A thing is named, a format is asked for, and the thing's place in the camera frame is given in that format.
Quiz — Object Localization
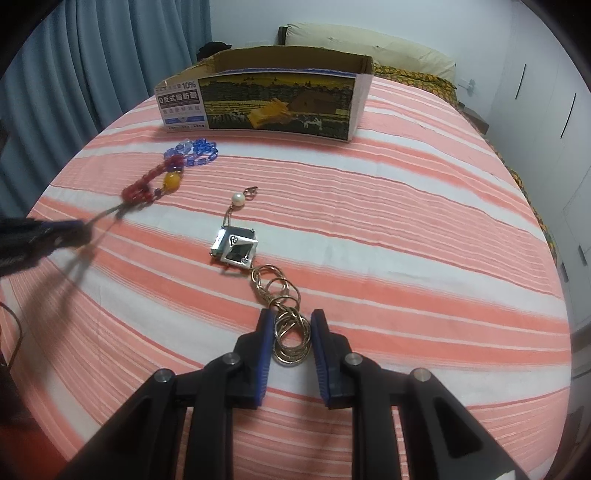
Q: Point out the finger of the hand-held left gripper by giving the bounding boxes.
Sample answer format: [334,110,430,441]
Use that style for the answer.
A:
[0,218,90,241]
[0,229,92,278]

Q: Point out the printed cardboard box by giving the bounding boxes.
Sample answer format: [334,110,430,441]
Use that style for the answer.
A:
[154,46,374,141]

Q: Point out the pink white striped blanket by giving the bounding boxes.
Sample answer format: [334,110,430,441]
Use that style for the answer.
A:
[0,74,573,480]

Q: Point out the blue grey curtain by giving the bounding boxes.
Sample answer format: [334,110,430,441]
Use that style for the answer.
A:
[0,0,213,185]

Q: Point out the dark nightstand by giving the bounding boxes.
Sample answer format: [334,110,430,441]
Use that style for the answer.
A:
[462,107,489,136]

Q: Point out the blue crystal bracelet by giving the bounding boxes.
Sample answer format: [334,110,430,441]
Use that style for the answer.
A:
[164,137,220,168]

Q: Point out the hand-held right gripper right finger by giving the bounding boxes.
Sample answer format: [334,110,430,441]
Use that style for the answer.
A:
[310,308,532,480]

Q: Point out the red bead bracelet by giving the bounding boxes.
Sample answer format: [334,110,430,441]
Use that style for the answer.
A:
[85,154,184,228]

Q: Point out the white wardrobe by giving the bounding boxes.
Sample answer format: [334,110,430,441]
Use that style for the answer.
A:
[485,0,591,324]

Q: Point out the cream pillow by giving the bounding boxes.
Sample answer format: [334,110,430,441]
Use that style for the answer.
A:
[285,22,457,81]

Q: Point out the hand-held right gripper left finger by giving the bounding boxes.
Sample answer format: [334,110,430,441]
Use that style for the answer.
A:
[60,308,273,480]

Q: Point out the black cable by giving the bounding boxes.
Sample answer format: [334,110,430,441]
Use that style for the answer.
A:
[0,302,23,365]

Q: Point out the square crystal pendant keychain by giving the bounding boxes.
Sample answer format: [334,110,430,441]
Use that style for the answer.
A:
[211,186,315,368]

